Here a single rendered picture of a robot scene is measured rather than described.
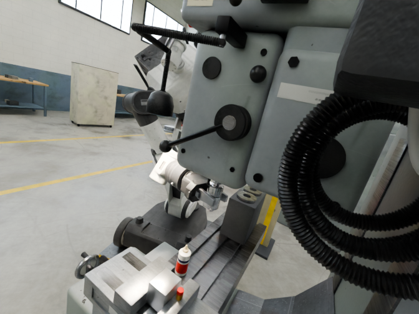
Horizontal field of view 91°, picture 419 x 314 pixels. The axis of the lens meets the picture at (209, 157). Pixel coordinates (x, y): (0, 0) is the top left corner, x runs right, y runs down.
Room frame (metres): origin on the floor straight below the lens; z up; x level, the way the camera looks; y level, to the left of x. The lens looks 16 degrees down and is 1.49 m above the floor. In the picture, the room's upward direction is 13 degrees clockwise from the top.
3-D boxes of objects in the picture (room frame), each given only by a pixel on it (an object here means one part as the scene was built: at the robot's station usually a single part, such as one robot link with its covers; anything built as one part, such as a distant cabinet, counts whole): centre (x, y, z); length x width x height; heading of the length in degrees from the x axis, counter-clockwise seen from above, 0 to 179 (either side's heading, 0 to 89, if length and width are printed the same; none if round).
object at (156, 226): (1.39, 0.14, 0.59); 0.64 x 0.52 x 0.33; 169
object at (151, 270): (0.42, 0.08, 1.01); 0.15 x 0.06 x 0.04; 153
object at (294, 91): (0.45, -0.21, 1.47); 0.24 x 0.19 x 0.26; 154
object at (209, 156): (0.53, -0.04, 1.47); 0.21 x 0.19 x 0.32; 154
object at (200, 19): (0.52, -0.07, 1.68); 0.34 x 0.24 x 0.10; 64
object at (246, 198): (0.90, -0.22, 1.02); 0.22 x 0.12 x 0.20; 156
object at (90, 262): (0.76, 0.41, 0.62); 0.16 x 0.12 x 0.12; 64
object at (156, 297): (0.39, 0.04, 1.03); 0.06 x 0.05 x 0.06; 153
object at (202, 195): (0.51, -0.01, 1.23); 0.06 x 0.02 x 0.03; 50
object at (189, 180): (0.59, 0.03, 1.23); 0.13 x 0.12 x 0.10; 140
